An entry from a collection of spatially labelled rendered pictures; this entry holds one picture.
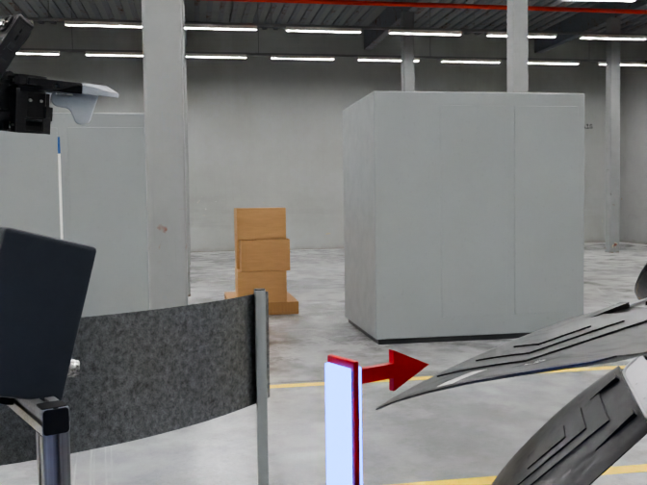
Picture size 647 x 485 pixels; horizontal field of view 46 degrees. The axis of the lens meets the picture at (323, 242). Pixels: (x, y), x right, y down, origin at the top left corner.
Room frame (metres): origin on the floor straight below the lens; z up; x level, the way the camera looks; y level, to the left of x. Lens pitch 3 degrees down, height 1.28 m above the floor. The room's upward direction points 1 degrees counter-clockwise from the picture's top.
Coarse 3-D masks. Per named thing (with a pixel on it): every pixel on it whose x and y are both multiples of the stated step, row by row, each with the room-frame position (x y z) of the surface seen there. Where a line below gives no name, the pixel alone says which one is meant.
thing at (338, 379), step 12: (336, 372) 0.41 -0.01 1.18; (348, 372) 0.40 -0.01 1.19; (336, 384) 0.41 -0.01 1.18; (348, 384) 0.40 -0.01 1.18; (336, 396) 0.41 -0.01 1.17; (348, 396) 0.40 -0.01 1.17; (336, 408) 0.41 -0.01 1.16; (348, 408) 0.40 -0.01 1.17; (336, 420) 0.41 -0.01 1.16; (348, 420) 0.40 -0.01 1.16; (336, 432) 0.41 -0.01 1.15; (348, 432) 0.40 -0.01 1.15; (336, 444) 0.41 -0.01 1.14; (348, 444) 0.40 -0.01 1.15; (336, 456) 0.41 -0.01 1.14; (348, 456) 0.40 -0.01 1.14; (336, 468) 0.41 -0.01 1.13; (348, 468) 0.40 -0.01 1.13; (336, 480) 0.41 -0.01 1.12; (348, 480) 0.40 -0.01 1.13
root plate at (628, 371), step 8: (632, 360) 0.74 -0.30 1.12; (640, 360) 0.74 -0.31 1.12; (624, 368) 0.75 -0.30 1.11; (632, 368) 0.74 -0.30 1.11; (640, 368) 0.73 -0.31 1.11; (624, 376) 0.74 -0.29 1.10; (632, 376) 0.73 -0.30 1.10; (640, 376) 0.72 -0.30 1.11; (632, 384) 0.72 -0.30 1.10; (640, 384) 0.71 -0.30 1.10; (632, 392) 0.71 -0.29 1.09; (640, 392) 0.71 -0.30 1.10; (640, 400) 0.70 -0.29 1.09; (640, 408) 0.69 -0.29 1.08
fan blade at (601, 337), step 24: (600, 312) 0.61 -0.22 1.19; (624, 312) 0.60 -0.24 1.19; (528, 336) 0.60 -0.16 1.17; (552, 336) 0.55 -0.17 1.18; (576, 336) 0.53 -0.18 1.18; (600, 336) 0.53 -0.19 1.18; (624, 336) 0.52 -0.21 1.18; (480, 360) 0.55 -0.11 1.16; (504, 360) 0.51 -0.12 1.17; (528, 360) 0.48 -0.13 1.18; (552, 360) 0.45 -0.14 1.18; (576, 360) 0.42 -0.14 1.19; (600, 360) 0.40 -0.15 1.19; (432, 384) 0.51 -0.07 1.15; (456, 384) 0.47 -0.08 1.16
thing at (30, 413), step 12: (12, 408) 0.93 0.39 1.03; (24, 408) 0.91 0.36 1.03; (36, 408) 0.84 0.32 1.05; (60, 408) 0.83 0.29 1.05; (24, 420) 0.88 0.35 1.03; (36, 420) 0.84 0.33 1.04; (48, 420) 0.82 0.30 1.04; (60, 420) 0.83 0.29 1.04; (48, 432) 0.82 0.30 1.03; (60, 432) 0.83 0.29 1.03
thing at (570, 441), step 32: (608, 384) 0.74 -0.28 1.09; (576, 416) 0.76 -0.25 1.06; (608, 416) 0.71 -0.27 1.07; (640, 416) 0.68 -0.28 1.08; (544, 448) 0.76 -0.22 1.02; (576, 448) 0.72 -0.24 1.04; (608, 448) 0.68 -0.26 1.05; (512, 480) 0.78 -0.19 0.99; (544, 480) 0.72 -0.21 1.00; (576, 480) 0.68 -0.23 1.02
